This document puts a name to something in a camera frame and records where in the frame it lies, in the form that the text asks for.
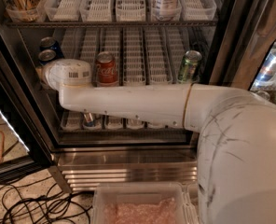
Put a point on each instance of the green soda can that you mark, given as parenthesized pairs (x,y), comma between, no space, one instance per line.
(189,66)

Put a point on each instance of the closed glass fridge door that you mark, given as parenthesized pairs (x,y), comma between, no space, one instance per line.
(243,36)

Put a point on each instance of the silver can lower shelf front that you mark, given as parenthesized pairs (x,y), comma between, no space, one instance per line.
(89,120)

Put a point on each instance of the white bottle top shelf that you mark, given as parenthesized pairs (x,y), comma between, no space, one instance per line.
(165,9)

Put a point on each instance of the left clear plastic bin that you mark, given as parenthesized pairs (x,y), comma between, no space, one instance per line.
(143,203)

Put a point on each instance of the top wire shelf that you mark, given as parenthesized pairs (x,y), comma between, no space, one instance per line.
(99,24)

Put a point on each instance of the blue pepsi can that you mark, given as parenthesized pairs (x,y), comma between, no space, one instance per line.
(51,43)
(46,56)

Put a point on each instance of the red coca-cola can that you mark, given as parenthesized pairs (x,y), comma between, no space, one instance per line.
(106,69)

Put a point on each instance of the stainless fridge base grille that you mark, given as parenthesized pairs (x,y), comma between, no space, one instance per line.
(84,171)

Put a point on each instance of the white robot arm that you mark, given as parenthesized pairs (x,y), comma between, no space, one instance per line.
(236,157)

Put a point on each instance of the open fridge door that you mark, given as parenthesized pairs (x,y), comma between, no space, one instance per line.
(20,153)

